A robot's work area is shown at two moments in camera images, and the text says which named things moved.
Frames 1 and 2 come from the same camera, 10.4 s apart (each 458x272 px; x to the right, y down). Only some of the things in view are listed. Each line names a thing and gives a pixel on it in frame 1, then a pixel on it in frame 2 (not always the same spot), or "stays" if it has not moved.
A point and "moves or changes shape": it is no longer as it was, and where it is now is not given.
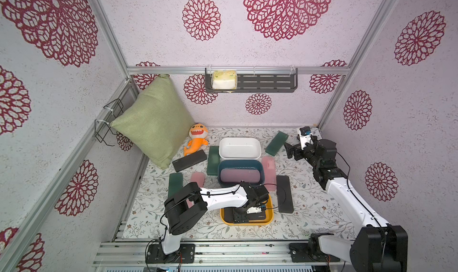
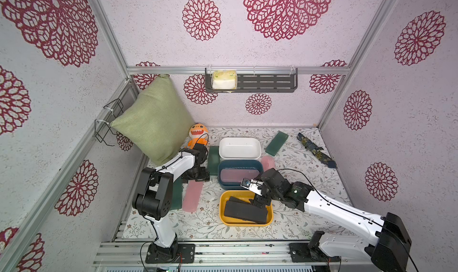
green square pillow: x=156 y=121 stays
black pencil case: x=229 y=215 moves or changes shape
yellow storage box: x=269 y=218 stays
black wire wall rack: x=116 y=108 stays
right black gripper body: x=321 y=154 → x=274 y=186
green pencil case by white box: x=213 y=160 stays
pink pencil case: x=238 y=175 stays
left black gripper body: x=240 y=215 → x=197 y=173
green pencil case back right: x=277 y=143 stays
